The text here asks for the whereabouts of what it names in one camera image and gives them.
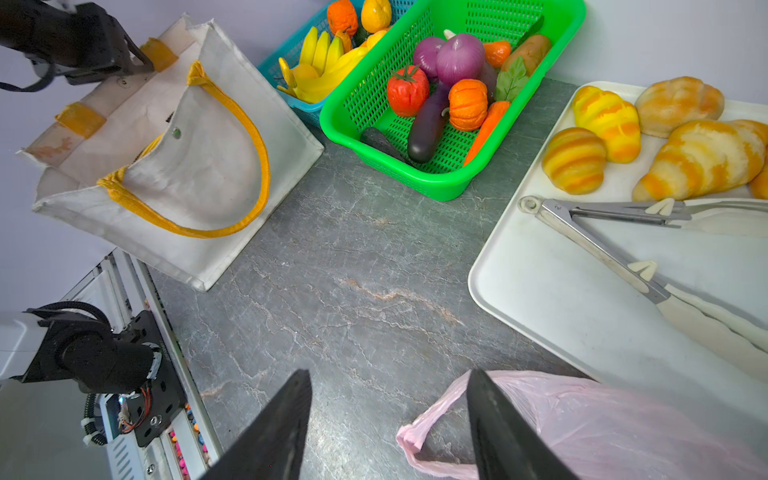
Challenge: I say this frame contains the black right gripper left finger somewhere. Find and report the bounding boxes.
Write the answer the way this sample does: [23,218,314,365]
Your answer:
[203,369,312,480]

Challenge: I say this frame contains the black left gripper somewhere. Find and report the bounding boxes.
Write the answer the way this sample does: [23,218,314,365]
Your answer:
[1,0,153,93]

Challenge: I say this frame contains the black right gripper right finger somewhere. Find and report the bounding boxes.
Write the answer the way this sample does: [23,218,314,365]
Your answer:
[466,369,576,479]

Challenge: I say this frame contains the pink plastic grocery bag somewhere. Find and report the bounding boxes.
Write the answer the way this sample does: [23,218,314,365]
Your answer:
[396,371,767,479]

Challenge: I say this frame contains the white canvas tote bag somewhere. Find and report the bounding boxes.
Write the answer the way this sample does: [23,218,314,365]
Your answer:
[22,17,324,291]

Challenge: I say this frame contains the red toy tomato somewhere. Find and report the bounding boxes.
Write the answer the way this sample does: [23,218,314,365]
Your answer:
[386,65,430,118]

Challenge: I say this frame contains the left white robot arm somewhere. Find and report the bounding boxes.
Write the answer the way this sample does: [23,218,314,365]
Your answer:
[1,1,162,394]

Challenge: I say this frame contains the white bread tray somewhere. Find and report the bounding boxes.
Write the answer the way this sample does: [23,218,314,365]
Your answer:
[467,80,768,445]

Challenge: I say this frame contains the teal plastic basket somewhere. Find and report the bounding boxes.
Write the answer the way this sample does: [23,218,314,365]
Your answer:
[258,1,414,126]

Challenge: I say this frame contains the metal bread tongs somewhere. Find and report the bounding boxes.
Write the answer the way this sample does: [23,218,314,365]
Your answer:
[518,195,767,381]

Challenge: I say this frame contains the yellow toy banana bunch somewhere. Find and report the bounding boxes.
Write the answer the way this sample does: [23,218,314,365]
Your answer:
[277,27,371,104]

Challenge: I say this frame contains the orange toy tangerine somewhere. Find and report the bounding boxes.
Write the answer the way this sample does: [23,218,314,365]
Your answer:
[327,0,358,36]

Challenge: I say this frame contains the green plastic basket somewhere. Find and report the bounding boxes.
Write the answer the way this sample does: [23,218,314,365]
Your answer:
[320,0,587,201]

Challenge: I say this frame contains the yellow-orange toy citrus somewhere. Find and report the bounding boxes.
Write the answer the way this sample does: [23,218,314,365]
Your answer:
[360,0,392,33]

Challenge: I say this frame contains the striped toy bread roll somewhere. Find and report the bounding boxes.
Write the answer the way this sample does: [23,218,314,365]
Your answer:
[541,127,608,195]

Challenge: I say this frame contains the dark purple toy eggplant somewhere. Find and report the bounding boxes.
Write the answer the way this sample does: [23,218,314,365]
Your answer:
[407,83,450,164]

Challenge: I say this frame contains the orange toy carrot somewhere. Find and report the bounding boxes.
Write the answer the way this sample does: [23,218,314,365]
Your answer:
[464,101,511,166]

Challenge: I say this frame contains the purple toy onion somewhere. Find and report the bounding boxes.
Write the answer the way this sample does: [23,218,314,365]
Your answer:
[412,36,445,82]
[436,33,485,86]

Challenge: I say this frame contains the striped toy bread loaf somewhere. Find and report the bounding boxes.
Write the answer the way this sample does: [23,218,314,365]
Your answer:
[571,86,642,164]

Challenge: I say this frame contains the toy croissant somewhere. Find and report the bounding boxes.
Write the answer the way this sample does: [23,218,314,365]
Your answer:
[632,120,767,202]

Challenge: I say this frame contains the orange toy pumpkin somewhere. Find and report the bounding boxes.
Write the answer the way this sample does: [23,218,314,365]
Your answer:
[449,79,488,132]

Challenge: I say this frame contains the toy bread bun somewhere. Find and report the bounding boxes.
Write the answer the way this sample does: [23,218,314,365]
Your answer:
[635,76,725,138]

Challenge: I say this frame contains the brown toy potato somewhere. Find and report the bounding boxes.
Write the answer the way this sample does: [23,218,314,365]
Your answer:
[500,34,552,77]

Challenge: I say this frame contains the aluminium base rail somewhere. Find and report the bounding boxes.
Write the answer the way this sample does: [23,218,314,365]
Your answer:
[65,249,222,479]

